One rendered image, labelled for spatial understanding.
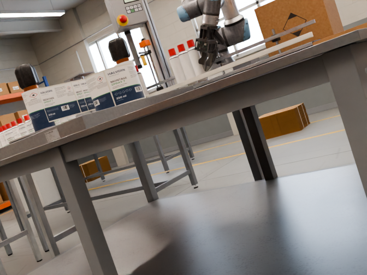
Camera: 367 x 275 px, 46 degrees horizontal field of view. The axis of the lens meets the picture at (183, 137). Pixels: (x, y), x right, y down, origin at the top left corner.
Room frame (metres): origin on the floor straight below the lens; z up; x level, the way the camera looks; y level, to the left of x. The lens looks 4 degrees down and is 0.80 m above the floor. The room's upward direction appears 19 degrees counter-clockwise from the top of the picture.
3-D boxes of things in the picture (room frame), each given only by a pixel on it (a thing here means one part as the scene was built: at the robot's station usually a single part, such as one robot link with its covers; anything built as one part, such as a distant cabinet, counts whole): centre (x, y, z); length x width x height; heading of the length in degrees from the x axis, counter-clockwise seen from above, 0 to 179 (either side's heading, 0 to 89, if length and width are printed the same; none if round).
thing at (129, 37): (2.40, 0.10, 1.18); 0.04 x 0.04 x 0.21
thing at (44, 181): (7.48, 2.67, 0.61); 0.70 x 0.60 x 1.22; 65
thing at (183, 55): (2.10, -0.13, 0.98); 0.05 x 0.05 x 0.20
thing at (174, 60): (2.14, -0.08, 0.98); 0.05 x 0.05 x 0.20
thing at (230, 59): (2.48, -0.34, 0.98); 0.15 x 0.15 x 0.10
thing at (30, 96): (1.85, 0.54, 1.04); 0.09 x 0.09 x 0.29
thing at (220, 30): (2.48, -0.35, 1.10); 0.13 x 0.12 x 0.14; 73
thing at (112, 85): (1.74, 0.19, 0.95); 0.20 x 0.20 x 0.14
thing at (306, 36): (2.02, -0.17, 0.90); 1.07 x 0.01 x 0.02; 52
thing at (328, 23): (2.04, -0.68, 0.99); 0.30 x 0.24 x 0.27; 57
